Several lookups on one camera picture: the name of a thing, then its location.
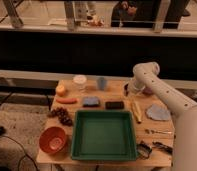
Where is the person in background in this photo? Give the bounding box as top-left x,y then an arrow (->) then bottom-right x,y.
111,0 -> 190,29

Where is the blue sponge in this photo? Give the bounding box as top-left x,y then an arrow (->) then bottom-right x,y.
83,97 -> 100,107

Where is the wooden table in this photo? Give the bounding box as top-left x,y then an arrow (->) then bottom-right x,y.
36,80 -> 174,167

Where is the white lidded cup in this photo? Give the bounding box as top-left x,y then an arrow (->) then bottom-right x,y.
73,75 -> 87,91

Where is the purple bowl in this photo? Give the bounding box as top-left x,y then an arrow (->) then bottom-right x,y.
142,87 -> 153,96

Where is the green plastic tray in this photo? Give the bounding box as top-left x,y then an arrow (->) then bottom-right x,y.
71,110 -> 138,161

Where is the orange bowl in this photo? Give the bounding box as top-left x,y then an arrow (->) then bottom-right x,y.
39,127 -> 67,155

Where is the black cable on floor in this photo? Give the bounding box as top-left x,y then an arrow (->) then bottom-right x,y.
0,125 -> 40,171

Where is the light blue cup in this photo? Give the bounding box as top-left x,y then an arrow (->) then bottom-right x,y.
97,77 -> 107,91

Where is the black handled peeler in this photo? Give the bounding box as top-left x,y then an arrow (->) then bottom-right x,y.
152,142 -> 173,155

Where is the bunch of dark grapes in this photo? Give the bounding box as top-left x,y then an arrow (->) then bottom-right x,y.
48,107 -> 73,126

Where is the small metal cup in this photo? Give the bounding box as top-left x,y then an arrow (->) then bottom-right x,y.
124,83 -> 130,96

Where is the metal clip tool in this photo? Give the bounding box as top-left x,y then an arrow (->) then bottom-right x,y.
137,141 -> 152,159

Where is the metal fork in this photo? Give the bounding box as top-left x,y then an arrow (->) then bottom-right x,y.
145,129 -> 172,135

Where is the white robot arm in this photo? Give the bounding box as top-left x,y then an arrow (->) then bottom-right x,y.
128,62 -> 197,171

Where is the orange carrot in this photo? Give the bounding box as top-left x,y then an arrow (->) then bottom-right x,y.
56,98 -> 77,104

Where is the black rectangular block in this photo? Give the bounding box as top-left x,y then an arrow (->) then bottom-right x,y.
105,101 -> 124,109

